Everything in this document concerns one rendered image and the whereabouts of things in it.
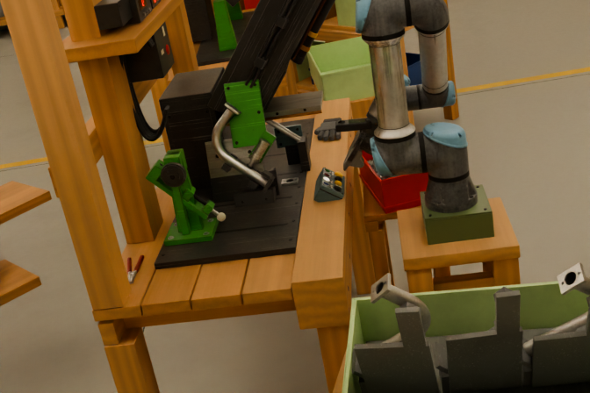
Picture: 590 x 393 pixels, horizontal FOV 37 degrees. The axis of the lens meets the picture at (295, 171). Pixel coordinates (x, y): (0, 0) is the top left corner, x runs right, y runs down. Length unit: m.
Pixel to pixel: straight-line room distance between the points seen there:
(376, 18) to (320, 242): 0.65
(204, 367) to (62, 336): 0.82
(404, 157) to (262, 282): 0.52
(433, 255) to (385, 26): 0.64
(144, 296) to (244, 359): 1.28
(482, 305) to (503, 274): 0.43
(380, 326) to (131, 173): 0.97
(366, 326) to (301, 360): 1.52
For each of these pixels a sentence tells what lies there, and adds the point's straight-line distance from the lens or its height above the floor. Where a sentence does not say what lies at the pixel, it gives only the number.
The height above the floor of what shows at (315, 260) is 0.90.
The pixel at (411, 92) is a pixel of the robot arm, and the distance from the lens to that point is 2.62.
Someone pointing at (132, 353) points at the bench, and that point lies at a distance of 2.53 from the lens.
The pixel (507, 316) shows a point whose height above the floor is 1.09.
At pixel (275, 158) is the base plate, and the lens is 3.16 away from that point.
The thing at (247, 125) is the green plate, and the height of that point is 1.13.
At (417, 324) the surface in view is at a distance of 1.71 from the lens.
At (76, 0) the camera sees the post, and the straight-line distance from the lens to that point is 2.57.
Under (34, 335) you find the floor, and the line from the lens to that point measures 4.33.
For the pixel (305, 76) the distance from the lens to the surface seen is 6.32.
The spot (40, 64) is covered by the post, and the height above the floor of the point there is 1.58.
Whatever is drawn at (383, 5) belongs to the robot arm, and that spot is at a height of 1.54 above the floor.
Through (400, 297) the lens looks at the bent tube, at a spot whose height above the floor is 1.15.
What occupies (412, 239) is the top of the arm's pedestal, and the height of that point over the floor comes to 0.85.
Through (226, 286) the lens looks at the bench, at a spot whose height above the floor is 0.88.
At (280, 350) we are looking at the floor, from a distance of 3.71.
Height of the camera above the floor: 2.04
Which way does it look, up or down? 22 degrees down
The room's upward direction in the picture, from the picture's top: 10 degrees counter-clockwise
